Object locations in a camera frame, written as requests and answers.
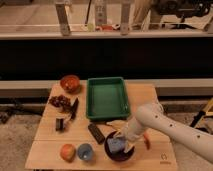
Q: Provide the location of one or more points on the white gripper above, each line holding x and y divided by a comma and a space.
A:
132, 131

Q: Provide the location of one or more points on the blue sponge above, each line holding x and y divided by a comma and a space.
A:
115, 144

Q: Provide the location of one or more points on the purple bowl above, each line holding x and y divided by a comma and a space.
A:
120, 156

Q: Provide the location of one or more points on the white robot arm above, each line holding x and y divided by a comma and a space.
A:
151, 115

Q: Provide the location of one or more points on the orange bowl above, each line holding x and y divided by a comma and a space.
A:
70, 83

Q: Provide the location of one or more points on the tan wooden spatula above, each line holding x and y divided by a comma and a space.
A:
116, 124

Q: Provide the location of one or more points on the orange carrot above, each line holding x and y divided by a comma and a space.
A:
146, 141

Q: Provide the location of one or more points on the black remote control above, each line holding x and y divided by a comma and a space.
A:
96, 133

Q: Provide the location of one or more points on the small blue cup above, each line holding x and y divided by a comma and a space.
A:
85, 152

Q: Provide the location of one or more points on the green plastic tray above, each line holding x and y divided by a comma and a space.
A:
107, 99

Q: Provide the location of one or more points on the red apple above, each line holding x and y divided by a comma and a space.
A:
67, 152

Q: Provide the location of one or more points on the black knife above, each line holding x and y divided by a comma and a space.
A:
74, 109

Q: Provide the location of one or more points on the bunch of dark grapes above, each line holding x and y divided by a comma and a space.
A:
60, 101

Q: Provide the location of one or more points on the yellow black tool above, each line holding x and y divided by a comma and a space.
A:
205, 112

